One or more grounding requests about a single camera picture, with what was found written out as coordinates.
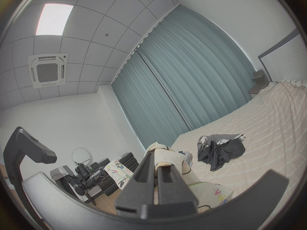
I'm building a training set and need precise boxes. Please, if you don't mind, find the grey and white garment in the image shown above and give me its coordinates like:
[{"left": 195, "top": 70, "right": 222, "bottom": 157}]
[{"left": 197, "top": 133, "right": 247, "bottom": 153}]

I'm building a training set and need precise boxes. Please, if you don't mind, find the white printed pyjama top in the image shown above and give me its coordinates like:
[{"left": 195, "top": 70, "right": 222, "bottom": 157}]
[{"left": 104, "top": 142, "right": 234, "bottom": 211}]

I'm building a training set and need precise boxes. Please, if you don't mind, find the black garment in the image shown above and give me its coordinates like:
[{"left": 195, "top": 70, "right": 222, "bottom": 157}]
[{"left": 197, "top": 138, "right": 245, "bottom": 172}]

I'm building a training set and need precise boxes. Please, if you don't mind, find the ceiling light panel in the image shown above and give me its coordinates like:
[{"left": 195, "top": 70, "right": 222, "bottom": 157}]
[{"left": 36, "top": 3, "right": 74, "bottom": 36}]

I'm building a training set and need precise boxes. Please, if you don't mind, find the ceiling air conditioner unit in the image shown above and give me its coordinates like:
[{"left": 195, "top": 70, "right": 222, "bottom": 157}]
[{"left": 28, "top": 54, "right": 68, "bottom": 89}]

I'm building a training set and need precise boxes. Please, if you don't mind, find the blue-green curtain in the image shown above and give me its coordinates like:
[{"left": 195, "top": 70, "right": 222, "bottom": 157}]
[
  {"left": 137, "top": 5, "right": 257, "bottom": 131},
  {"left": 111, "top": 49, "right": 192, "bottom": 150}
]

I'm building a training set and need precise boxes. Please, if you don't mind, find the grey bedside table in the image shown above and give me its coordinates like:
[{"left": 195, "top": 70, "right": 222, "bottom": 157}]
[{"left": 248, "top": 70, "right": 269, "bottom": 99}]

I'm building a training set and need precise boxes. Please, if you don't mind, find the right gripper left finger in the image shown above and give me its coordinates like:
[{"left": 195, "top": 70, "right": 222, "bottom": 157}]
[{"left": 115, "top": 150, "right": 158, "bottom": 219}]

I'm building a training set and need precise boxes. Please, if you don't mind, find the bed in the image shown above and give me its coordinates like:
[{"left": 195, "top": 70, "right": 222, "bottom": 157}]
[{"left": 153, "top": 29, "right": 307, "bottom": 211}]

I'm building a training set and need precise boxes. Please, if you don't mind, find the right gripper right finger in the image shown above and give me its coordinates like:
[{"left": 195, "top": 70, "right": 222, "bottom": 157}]
[{"left": 157, "top": 164, "right": 199, "bottom": 221}]

